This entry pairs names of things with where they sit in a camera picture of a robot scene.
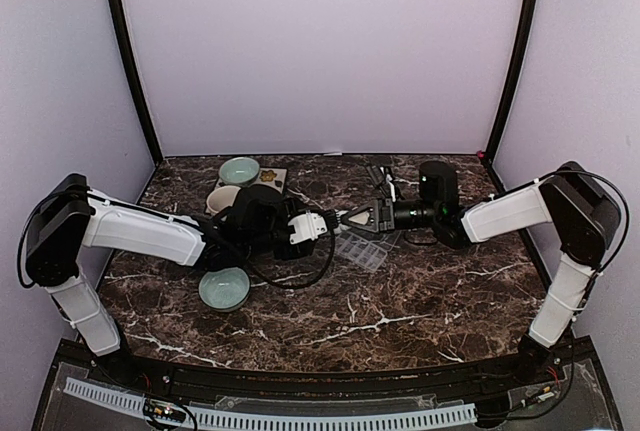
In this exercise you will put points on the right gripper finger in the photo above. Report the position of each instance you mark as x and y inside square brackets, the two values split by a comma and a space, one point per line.
[371, 228]
[364, 211]

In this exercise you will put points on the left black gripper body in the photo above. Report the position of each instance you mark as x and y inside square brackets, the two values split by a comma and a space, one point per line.
[261, 243]

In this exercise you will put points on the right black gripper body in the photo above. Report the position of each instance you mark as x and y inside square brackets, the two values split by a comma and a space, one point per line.
[424, 218]

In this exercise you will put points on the white bottle cap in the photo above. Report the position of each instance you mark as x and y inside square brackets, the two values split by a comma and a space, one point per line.
[361, 218]

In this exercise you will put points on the clear plastic pill organizer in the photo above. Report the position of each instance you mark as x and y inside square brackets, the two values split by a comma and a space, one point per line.
[367, 251]

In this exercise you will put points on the white pill bottle orange label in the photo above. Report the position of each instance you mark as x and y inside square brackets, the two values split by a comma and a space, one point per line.
[333, 221]

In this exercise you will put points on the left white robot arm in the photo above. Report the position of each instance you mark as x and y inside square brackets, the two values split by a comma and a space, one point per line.
[74, 216]

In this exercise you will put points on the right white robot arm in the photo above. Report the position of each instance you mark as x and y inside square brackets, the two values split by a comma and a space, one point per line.
[576, 202]

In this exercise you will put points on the white ceramic mug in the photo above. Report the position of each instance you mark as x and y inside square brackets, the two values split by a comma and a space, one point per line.
[221, 198]

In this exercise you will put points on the square floral plate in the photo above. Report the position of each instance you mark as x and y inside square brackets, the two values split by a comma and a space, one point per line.
[270, 176]

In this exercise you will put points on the celadon bowl on plate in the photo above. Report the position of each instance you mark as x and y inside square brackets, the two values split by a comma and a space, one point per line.
[239, 171]

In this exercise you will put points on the celadon bowl front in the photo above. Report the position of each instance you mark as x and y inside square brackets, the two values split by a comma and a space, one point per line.
[225, 290]

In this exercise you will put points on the black front rail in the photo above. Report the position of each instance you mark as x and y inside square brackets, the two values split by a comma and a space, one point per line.
[481, 379]

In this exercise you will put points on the white slotted cable duct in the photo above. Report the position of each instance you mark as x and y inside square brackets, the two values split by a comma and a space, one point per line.
[235, 413]

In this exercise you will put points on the right black frame post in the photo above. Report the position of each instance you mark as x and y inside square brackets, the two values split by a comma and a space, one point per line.
[516, 61]

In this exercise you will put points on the black frame post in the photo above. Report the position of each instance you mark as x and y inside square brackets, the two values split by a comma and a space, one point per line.
[128, 60]
[516, 61]

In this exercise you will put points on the left black frame post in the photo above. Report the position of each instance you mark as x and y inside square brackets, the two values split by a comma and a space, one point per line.
[128, 60]

